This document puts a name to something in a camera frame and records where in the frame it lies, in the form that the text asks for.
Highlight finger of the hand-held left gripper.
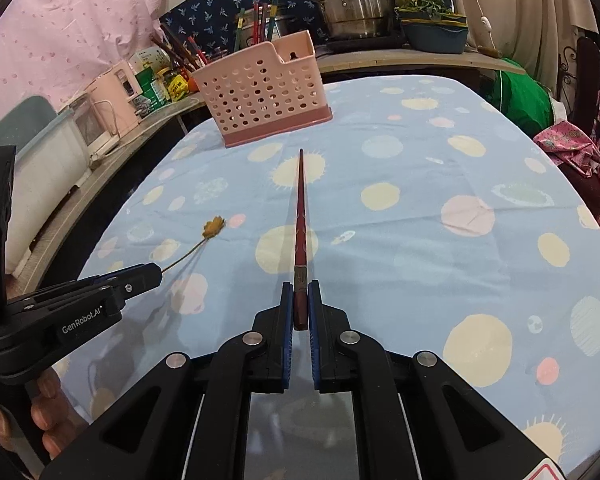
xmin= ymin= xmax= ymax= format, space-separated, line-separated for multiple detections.
xmin=5 ymin=262 xmax=163 ymax=312
xmin=0 ymin=291 xmax=127 ymax=387

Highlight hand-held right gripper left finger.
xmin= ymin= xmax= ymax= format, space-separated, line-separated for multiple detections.
xmin=39 ymin=280 xmax=296 ymax=480

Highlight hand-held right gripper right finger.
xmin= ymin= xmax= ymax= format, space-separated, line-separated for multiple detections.
xmin=307 ymin=280 xmax=566 ymax=480

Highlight gold flower spoon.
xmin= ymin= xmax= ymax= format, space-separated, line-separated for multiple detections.
xmin=160 ymin=216 xmax=226 ymax=275

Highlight pink perforated utensil basket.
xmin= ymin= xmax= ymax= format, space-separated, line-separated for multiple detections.
xmin=191 ymin=30 xmax=332 ymax=149

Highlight bright red chopstick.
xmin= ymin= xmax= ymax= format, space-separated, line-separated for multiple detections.
xmin=187 ymin=36 xmax=206 ymax=68

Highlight person's left hand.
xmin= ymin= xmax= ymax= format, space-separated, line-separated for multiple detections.
xmin=0 ymin=370 xmax=90 ymax=463

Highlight pale plastic storage box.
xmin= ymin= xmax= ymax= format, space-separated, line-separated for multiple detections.
xmin=7 ymin=95 xmax=93 ymax=273

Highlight blue planet print tablecloth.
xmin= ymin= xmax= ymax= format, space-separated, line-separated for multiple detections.
xmin=55 ymin=76 xmax=600 ymax=480

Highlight white countertop appliance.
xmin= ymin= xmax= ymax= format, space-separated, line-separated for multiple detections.
xmin=74 ymin=99 xmax=122 ymax=162

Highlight pink kitchen appliance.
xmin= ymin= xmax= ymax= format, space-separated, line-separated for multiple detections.
xmin=87 ymin=60 xmax=147 ymax=132

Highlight green carton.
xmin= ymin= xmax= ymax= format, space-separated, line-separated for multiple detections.
xmin=134 ymin=70 xmax=169 ymax=112

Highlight yellow snack packet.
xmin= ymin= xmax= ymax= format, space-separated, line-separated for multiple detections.
xmin=167 ymin=75 xmax=189 ymax=102

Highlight pink dotted curtain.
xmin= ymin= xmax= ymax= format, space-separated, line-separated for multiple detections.
xmin=0 ymin=0 xmax=192 ymax=137

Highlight navy patterned cloth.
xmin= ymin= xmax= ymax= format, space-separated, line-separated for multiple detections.
xmin=159 ymin=0 xmax=452 ymax=67

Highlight green cloth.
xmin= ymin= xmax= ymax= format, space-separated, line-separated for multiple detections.
xmin=490 ymin=70 xmax=557 ymax=137

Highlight blue tray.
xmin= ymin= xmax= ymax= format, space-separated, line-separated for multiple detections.
xmin=400 ymin=17 xmax=469 ymax=54

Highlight pink floral cloth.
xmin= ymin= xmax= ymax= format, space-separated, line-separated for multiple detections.
xmin=534 ymin=89 xmax=600 ymax=261

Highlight stainless steel steamer pot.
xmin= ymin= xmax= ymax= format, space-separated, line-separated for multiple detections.
xmin=307 ymin=0 xmax=402 ymax=42

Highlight green leafy vegetables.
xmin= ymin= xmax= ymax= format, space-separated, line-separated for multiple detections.
xmin=394 ymin=0 xmax=462 ymax=24

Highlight dark metal chair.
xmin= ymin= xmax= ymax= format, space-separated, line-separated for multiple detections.
xmin=557 ymin=35 xmax=600 ymax=127

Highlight beige curtain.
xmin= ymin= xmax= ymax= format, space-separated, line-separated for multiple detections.
xmin=445 ymin=0 xmax=600 ymax=87

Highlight white cord with switch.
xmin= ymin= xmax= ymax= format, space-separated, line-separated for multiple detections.
xmin=457 ymin=0 xmax=497 ymax=47

